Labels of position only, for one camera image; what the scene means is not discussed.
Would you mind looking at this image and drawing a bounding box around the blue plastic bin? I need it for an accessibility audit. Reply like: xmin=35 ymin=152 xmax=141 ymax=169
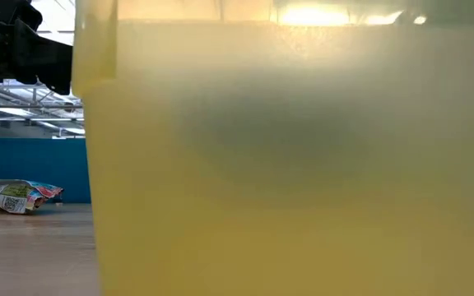
xmin=0 ymin=137 xmax=92 ymax=205

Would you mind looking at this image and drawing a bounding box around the yellow translucent plastic bin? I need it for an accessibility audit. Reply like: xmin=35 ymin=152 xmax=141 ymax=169
xmin=71 ymin=0 xmax=474 ymax=296

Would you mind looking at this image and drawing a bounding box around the blue orange granola bar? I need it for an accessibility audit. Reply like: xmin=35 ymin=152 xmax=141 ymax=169
xmin=0 ymin=179 xmax=64 ymax=215

